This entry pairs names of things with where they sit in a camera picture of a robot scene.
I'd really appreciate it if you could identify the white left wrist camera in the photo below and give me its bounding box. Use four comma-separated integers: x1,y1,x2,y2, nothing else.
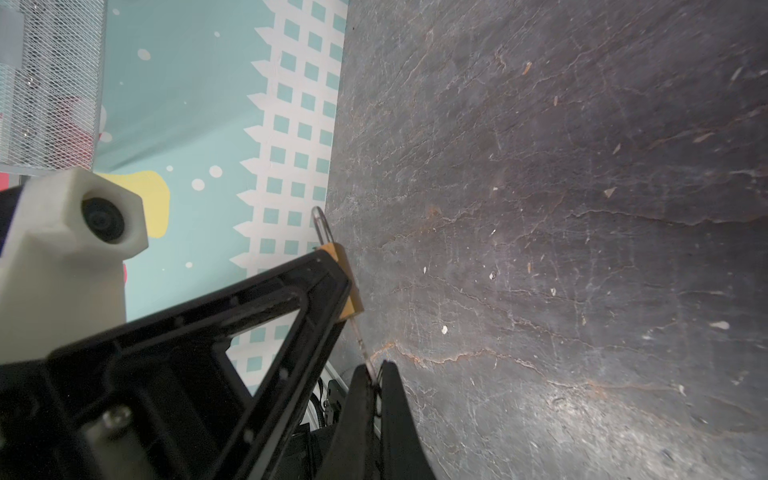
1,168,148,364

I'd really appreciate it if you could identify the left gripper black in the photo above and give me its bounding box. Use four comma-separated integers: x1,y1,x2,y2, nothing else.
1,315,288,479

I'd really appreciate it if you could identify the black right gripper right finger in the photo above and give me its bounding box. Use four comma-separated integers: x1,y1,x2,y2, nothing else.
379,361,436,480

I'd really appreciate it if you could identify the small spare key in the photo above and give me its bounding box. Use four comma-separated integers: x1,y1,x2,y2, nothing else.
349,318,378,387

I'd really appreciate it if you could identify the white wire wall basket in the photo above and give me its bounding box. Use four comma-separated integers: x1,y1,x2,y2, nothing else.
1,0,107,176

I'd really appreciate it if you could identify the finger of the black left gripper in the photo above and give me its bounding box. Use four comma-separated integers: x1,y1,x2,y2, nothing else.
119,250,352,479

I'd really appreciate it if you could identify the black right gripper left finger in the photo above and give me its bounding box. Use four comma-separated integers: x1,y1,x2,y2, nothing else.
316,365,376,480

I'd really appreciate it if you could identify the small brass padlock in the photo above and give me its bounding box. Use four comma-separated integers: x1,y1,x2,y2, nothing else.
311,206,364,321

